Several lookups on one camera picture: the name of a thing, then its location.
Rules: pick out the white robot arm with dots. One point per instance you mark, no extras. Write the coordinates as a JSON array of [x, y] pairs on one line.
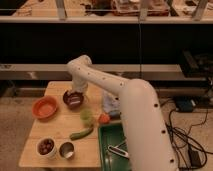
[[147, 138]]

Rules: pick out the dark maroon bowl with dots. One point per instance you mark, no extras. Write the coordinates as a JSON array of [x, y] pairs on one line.
[[73, 100]]

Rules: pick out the orange carrot toy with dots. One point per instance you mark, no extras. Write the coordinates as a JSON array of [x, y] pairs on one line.
[[104, 119]]

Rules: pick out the green cucumber toy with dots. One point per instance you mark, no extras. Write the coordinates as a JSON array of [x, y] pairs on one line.
[[82, 134]]

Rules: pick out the wooden table top board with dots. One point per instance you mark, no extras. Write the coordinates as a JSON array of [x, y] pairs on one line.
[[59, 127]]

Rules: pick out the black power adapter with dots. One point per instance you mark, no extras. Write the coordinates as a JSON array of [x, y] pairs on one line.
[[194, 158]]

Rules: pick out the white handled peeler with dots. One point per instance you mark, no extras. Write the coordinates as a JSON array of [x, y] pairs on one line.
[[118, 151]]

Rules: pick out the white cup with brown balls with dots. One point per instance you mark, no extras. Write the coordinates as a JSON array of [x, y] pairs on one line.
[[46, 148]]

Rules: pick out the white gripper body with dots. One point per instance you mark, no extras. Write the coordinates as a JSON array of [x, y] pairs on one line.
[[79, 85]]

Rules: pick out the orange bowl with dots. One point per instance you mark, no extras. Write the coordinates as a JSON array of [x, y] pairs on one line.
[[44, 107]]

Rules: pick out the small metal cup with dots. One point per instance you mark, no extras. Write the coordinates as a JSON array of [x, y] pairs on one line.
[[66, 150]]

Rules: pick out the blue grey cloth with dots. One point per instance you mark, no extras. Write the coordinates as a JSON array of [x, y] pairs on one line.
[[110, 105]]

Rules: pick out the green plastic tray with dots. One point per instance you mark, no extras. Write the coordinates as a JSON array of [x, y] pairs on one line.
[[112, 134]]

